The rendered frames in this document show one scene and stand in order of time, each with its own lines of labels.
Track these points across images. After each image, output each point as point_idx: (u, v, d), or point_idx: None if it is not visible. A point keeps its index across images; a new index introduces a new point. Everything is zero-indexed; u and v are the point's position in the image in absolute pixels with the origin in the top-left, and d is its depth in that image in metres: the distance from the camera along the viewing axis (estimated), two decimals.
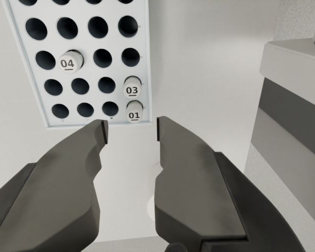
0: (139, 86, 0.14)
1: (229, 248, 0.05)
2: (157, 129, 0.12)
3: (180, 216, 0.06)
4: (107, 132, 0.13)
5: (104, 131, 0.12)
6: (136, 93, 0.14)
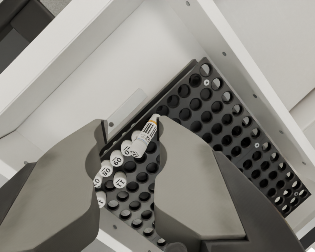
0: None
1: (229, 248, 0.05)
2: (157, 129, 0.12)
3: (180, 216, 0.06)
4: (107, 132, 0.13)
5: (104, 131, 0.12)
6: None
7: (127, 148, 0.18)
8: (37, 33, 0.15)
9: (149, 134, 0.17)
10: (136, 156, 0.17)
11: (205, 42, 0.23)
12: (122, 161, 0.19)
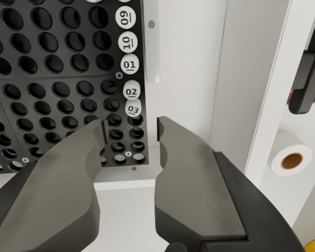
0: (140, 108, 0.15)
1: (229, 248, 0.05)
2: (157, 129, 0.12)
3: (180, 216, 0.06)
4: (107, 132, 0.13)
5: (104, 131, 0.12)
6: (135, 113, 0.15)
7: (130, 44, 0.13)
8: None
9: None
10: (127, 92, 0.14)
11: (149, 155, 0.25)
12: (119, 24, 0.12)
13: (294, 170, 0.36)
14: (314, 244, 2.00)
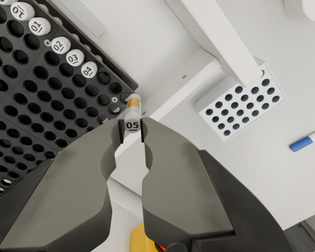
0: (77, 53, 0.17)
1: (218, 244, 0.05)
2: (141, 130, 0.12)
3: (169, 216, 0.06)
4: (124, 131, 0.13)
5: (120, 131, 0.12)
6: (77, 60, 0.17)
7: (21, 11, 0.15)
8: None
9: None
10: (56, 48, 0.16)
11: (154, 95, 0.25)
12: (1, 3, 0.15)
13: None
14: None
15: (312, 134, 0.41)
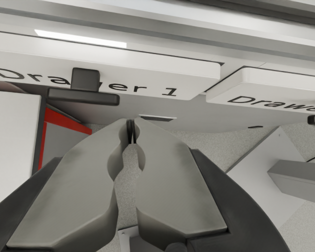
0: None
1: (212, 242, 0.06)
2: (133, 131, 0.12)
3: (163, 217, 0.06)
4: (132, 131, 0.13)
5: (128, 131, 0.12)
6: None
7: None
8: (89, 74, 0.21)
9: None
10: None
11: None
12: None
13: None
14: None
15: None
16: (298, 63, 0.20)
